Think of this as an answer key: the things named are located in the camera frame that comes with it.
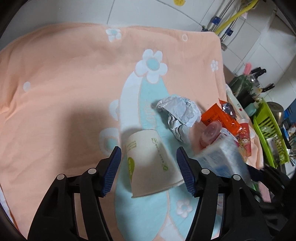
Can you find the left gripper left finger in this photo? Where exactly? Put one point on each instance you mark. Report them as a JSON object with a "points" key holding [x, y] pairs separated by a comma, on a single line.
{"points": [[55, 218]]}

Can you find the white paper cup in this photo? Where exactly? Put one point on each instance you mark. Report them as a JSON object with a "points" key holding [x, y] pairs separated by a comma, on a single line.
{"points": [[151, 167]]}

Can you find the silver foil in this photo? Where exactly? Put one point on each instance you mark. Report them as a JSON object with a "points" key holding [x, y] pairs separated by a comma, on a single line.
{"points": [[182, 115]]}

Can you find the red gold tea bottle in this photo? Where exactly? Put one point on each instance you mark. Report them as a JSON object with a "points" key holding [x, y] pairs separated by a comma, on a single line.
{"points": [[215, 132]]}

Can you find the peach floral towel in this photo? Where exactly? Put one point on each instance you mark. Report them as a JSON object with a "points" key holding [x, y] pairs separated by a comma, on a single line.
{"points": [[70, 93]]}

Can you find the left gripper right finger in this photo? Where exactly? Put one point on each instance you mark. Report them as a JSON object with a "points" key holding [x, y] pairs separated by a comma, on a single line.
{"points": [[242, 218]]}

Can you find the orange foil wrapper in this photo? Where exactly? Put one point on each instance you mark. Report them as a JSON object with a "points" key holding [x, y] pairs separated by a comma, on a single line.
{"points": [[215, 113]]}

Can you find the metal pot with handle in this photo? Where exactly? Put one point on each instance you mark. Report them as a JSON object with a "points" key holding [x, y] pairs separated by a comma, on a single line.
{"points": [[277, 110]]}

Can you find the red printed plastic cup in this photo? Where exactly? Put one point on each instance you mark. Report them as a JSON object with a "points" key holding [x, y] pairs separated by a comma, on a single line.
{"points": [[244, 138]]}

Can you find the white ceramic plate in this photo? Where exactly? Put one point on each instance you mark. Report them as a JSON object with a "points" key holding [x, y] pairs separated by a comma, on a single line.
{"points": [[235, 103]]}

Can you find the lime green dish rack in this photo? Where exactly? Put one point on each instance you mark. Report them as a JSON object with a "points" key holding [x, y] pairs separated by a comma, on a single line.
{"points": [[266, 127]]}

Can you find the pink brush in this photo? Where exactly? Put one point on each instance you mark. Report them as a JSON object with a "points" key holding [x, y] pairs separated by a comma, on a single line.
{"points": [[247, 68]]}

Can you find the black handled knife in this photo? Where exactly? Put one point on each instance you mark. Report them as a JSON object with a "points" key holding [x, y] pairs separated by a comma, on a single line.
{"points": [[266, 89]]}

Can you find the green utensil holder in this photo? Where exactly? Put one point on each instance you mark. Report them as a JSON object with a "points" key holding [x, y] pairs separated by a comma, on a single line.
{"points": [[241, 84]]}

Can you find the blue white milk carton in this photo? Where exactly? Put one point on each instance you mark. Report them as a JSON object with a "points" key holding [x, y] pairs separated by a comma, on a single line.
{"points": [[224, 159]]}

